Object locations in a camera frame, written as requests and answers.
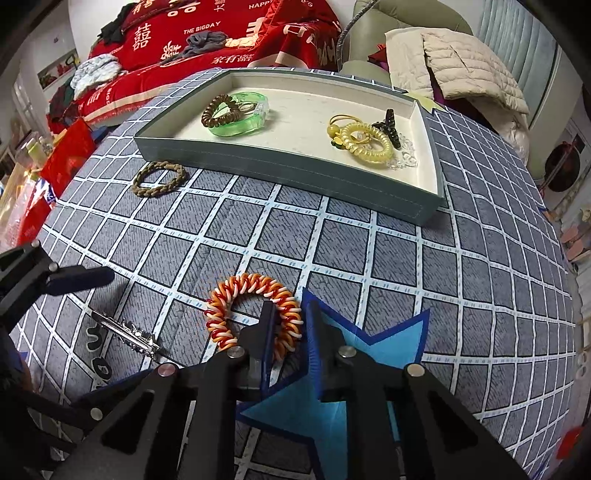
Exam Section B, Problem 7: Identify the red gift bag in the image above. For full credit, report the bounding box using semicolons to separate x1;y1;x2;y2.
41;119;99;200

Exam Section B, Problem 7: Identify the brown spiral hair tie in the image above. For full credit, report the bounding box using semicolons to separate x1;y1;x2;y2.
201;94;242;129

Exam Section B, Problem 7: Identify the clear link chain bracelet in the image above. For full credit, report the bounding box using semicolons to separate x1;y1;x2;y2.
392;133;419;170

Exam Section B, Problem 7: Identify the cream down jacket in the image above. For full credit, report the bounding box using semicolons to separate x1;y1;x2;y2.
421;29;530;114

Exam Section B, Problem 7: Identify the green bangle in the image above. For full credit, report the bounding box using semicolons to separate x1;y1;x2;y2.
210;91;271;137

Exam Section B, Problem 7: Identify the red white spiral hair tie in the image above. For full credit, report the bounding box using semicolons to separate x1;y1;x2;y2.
206;272;304;361

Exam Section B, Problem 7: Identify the black hair claw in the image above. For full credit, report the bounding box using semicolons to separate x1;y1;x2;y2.
369;108;407;150

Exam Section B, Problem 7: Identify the grey checkered tablecloth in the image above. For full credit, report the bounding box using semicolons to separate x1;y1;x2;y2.
9;69;580;480

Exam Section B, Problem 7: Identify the white grey knitted cloth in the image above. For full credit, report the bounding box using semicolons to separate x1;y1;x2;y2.
71;54;124;99

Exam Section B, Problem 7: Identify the grey clothing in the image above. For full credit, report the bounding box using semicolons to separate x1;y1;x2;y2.
161;32;228;64

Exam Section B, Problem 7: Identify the beige quilted jacket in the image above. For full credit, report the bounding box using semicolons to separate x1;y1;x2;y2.
385;28;529;160

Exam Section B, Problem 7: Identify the green armchair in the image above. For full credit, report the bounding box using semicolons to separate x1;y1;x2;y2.
341;0;477;89

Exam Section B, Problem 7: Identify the red printed sofa cover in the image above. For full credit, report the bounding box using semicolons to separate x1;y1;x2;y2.
71;0;343;126

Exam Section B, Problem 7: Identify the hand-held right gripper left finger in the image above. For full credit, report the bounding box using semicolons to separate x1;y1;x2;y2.
28;299;280;480

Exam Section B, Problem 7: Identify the pale blue curtain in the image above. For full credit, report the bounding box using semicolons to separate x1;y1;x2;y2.
477;0;563;132

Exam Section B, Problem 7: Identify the silver hair clip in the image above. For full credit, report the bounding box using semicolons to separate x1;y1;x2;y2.
91;309;162;357

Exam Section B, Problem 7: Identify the yellow spiral hair tie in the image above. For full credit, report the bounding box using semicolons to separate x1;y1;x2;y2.
340;122;393;158

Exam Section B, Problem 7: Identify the grey jewelry tray cream lining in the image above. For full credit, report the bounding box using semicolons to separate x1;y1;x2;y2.
134;68;448;226

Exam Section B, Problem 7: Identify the dark clothing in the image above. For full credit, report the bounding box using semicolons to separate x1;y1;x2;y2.
98;4;136;41

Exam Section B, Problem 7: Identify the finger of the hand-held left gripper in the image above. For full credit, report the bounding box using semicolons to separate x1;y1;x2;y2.
45;265;116;297

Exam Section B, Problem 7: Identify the pile of slippers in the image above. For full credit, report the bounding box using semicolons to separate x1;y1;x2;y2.
556;215;591;265

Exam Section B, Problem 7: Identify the brown braided bracelet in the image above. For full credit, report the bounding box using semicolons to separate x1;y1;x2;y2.
132;161;188;199

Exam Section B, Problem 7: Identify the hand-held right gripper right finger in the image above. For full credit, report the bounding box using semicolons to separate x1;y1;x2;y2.
302;290;529;480

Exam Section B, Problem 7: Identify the yellow beaded hair tie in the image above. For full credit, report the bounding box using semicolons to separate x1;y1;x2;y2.
328;114;370;149

